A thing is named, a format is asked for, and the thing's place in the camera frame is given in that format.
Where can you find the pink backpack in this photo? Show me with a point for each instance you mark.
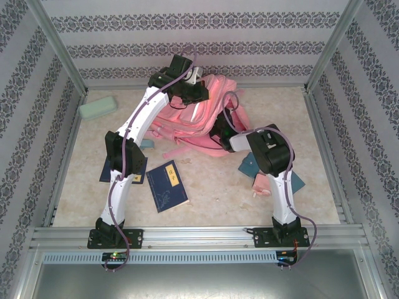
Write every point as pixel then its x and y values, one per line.
pixel 199 124

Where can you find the dark blue book yellow label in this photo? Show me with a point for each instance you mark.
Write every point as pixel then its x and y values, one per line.
pixel 138 179
pixel 168 187

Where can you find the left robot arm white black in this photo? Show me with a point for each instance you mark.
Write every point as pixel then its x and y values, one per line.
pixel 117 199

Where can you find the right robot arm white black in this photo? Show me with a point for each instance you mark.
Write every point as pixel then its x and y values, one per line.
pixel 282 199

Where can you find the small teal case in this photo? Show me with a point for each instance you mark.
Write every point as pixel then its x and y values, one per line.
pixel 148 144

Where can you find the mint green pencil case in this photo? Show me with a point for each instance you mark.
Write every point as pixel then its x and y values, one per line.
pixel 96 107

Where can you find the teal snap wallet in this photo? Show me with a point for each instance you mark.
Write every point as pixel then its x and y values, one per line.
pixel 246 166

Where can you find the blue booklet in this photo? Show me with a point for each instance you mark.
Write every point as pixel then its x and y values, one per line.
pixel 297 183

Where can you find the small controller circuit board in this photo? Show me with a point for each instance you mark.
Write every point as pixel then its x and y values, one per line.
pixel 287 258
pixel 115 256

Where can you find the grey metal sheet panel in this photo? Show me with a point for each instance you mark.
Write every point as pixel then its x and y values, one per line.
pixel 199 283

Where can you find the aluminium back rail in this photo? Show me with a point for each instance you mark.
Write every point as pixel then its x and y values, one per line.
pixel 124 86

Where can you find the aluminium mounting rail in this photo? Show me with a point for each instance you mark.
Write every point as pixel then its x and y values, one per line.
pixel 199 236

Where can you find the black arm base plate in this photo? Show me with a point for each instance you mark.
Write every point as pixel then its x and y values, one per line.
pixel 262 238
pixel 134 238

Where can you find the aluminium side rail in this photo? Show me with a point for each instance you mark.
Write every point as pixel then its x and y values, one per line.
pixel 339 202
pixel 67 155

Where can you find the aluminium frame post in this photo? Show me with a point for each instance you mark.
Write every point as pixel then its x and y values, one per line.
pixel 332 46
pixel 58 46

